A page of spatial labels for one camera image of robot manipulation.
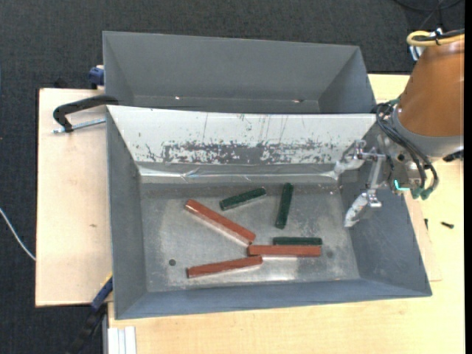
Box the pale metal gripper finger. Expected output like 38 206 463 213
333 139 371 178
343 191 384 229

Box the dark green flat block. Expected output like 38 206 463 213
218 187 268 212
272 236 324 246
274 182 295 230

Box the red-brown flat block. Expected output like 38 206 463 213
246 244 323 258
184 198 257 246
185 255 264 280

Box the grey metal bin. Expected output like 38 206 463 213
102 30 433 320

